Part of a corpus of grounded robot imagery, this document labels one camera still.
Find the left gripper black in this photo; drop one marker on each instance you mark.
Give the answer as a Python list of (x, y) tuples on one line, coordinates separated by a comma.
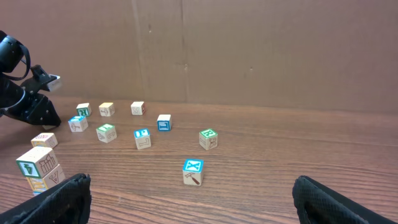
[(24, 103)]

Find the green letter block left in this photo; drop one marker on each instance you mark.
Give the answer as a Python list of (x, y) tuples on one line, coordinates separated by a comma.
[(47, 127)]

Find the yellow top block far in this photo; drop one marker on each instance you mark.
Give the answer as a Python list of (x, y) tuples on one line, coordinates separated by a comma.
[(106, 109)]

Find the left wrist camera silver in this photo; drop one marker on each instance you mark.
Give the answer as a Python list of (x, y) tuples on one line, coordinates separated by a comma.
[(54, 84)]

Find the white block blue side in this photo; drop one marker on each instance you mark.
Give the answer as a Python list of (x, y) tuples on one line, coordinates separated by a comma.
[(164, 122)]

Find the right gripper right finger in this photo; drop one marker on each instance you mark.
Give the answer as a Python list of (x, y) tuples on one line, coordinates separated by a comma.
[(318, 204)]

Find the cardboard back panel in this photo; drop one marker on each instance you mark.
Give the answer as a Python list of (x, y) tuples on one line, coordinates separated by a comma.
[(327, 55)]

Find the blue letter P block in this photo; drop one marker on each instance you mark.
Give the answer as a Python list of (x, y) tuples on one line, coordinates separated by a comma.
[(142, 138)]

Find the white block green number side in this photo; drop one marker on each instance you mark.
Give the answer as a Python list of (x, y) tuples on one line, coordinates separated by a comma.
[(37, 162)]

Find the wooden block airplane drawing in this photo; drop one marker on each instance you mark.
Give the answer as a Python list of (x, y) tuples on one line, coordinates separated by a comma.
[(53, 178)]

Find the green letter R block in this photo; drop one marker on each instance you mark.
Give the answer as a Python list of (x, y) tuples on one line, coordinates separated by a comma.
[(208, 139)]

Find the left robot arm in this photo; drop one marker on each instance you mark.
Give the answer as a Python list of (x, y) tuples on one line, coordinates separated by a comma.
[(15, 60)]

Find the white block top centre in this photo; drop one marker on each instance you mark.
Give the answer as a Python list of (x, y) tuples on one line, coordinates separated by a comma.
[(138, 108)]

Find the blue letter T block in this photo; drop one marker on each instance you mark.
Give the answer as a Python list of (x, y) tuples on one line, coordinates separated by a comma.
[(78, 124)]

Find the green number 7 block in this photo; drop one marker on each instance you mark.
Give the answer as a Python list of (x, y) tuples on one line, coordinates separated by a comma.
[(106, 133)]

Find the blue letter X block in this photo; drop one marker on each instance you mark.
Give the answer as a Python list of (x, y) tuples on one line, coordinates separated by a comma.
[(193, 172)]

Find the wooden block yellow side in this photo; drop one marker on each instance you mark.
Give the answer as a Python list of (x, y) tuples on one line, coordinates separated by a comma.
[(45, 140)]

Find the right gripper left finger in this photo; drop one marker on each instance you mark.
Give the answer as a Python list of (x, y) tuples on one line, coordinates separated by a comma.
[(67, 202)]

